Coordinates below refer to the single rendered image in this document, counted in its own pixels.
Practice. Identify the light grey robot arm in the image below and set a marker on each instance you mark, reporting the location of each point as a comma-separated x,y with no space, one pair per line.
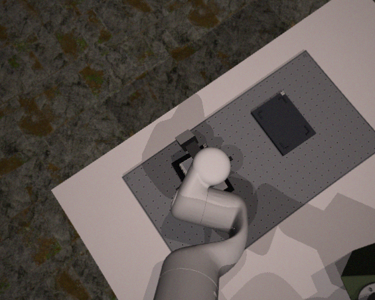
193,272

